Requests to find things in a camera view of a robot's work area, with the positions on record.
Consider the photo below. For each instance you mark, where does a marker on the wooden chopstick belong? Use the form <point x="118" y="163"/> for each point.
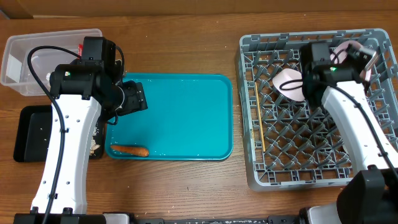
<point x="259" y="115"/>

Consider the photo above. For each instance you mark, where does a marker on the orange carrot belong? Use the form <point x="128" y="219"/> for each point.
<point x="133" y="150"/>

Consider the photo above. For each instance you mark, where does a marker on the pink bowl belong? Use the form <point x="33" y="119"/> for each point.
<point x="289" y="83"/>

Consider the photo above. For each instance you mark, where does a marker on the pile of peanuts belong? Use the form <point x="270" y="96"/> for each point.
<point x="94" y="147"/>

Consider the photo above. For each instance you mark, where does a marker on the red snack wrapper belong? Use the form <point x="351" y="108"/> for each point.
<point x="80" y="49"/>

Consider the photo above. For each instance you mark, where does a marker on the pink plate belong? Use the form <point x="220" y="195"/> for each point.
<point x="339" y="54"/>

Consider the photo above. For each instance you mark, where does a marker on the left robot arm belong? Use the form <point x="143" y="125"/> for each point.
<point x="82" y="92"/>

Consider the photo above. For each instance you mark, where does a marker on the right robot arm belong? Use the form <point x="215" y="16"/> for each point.
<point x="337" y="85"/>

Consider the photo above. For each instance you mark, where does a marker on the grey dishwasher rack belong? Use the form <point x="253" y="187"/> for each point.
<point x="303" y="147"/>

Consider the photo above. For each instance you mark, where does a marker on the teal serving tray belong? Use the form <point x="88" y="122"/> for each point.
<point x="189" y="118"/>

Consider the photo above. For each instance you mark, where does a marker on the black plastic tray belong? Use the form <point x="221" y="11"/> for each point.
<point x="33" y="134"/>

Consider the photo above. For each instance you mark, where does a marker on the clear plastic bin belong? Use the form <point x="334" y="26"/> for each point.
<point x="15" y="72"/>

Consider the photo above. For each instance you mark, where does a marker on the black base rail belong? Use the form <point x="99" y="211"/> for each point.
<point x="214" y="221"/>

